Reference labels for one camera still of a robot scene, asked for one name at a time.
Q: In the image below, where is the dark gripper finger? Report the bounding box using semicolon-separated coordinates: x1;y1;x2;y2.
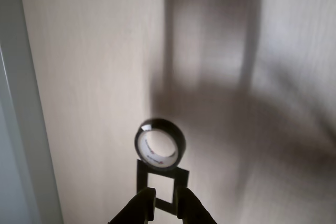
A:
175;185;218;224
107;187;157;224

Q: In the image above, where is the black tape roll white core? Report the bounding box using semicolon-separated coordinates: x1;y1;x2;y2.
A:
134;118;187;174

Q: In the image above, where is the black tape square outline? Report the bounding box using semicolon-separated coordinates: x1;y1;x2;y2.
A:
136;158;190;208

